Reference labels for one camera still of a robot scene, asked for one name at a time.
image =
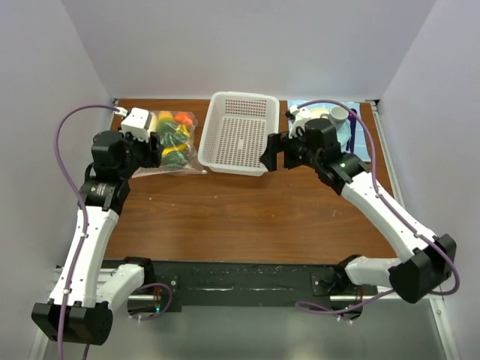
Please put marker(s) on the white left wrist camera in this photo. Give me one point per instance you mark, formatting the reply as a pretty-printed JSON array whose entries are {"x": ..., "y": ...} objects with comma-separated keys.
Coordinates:
[{"x": 139, "y": 123}]

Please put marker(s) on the aluminium table frame rail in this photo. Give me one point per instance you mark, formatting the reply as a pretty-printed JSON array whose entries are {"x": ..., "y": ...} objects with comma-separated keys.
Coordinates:
[{"x": 437, "y": 305}]

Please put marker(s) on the cream and teal plate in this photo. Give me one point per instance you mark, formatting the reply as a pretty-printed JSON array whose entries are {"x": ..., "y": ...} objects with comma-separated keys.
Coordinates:
[{"x": 343, "y": 132}]

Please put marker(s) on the purple plastic spoon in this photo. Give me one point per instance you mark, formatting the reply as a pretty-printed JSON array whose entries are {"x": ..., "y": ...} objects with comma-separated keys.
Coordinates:
[{"x": 350, "y": 145}]

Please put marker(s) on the clear zip top bag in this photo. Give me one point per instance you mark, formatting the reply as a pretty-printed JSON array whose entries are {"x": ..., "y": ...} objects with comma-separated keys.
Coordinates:
[{"x": 174, "y": 134}]

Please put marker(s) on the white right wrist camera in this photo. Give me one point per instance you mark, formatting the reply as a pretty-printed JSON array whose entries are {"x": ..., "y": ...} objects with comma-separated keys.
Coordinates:
[{"x": 297, "y": 116}]

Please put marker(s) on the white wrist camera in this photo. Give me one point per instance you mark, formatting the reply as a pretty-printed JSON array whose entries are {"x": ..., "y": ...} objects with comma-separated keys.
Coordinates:
[
  {"x": 139, "y": 123},
  {"x": 297, "y": 116}
]

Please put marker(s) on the white perforated plastic basket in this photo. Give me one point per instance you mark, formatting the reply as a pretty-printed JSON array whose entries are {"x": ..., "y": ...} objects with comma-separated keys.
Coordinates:
[{"x": 235, "y": 132}]

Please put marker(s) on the fake orange fruit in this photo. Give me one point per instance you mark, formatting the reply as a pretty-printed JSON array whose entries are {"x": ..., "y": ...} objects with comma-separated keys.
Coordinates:
[{"x": 184, "y": 118}]

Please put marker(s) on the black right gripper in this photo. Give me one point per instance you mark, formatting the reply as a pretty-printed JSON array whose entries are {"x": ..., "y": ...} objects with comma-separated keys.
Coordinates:
[{"x": 269, "y": 157}]

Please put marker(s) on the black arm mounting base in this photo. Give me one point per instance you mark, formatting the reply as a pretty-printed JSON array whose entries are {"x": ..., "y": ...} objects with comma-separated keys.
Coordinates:
[{"x": 241, "y": 284}]

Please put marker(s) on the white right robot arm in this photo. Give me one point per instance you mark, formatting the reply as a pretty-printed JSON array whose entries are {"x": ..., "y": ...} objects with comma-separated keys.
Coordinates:
[{"x": 423, "y": 259}]

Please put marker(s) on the fake green bell pepper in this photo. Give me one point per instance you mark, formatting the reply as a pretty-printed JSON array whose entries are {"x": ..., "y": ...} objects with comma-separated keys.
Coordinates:
[{"x": 174, "y": 159}]

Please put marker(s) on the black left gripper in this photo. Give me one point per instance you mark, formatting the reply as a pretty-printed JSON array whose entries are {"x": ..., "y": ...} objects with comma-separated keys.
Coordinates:
[{"x": 153, "y": 148}]

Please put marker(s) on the blue checkered cloth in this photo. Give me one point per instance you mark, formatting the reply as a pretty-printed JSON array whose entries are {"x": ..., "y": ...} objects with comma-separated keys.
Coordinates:
[{"x": 361, "y": 148}]

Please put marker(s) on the grey ceramic mug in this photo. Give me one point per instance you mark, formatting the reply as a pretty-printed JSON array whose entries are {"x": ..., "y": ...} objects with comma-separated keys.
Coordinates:
[{"x": 338, "y": 115}]

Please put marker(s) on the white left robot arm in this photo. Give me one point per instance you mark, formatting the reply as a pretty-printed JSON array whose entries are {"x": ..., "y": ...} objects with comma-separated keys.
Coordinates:
[{"x": 80, "y": 310}]

